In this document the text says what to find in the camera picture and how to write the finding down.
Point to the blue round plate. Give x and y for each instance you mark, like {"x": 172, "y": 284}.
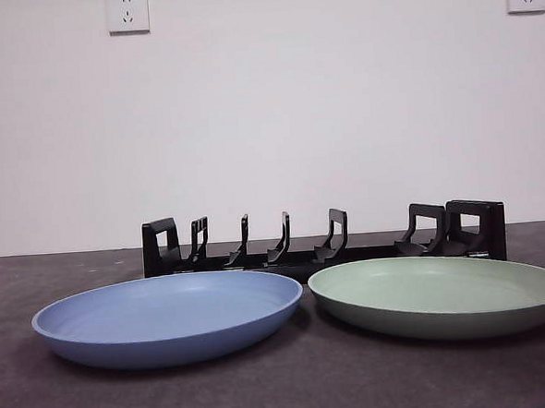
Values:
{"x": 168, "y": 321}

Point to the green round plate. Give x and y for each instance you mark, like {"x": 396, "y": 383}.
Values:
{"x": 444, "y": 295}

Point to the black plate rack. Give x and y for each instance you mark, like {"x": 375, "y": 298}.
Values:
{"x": 294, "y": 260}

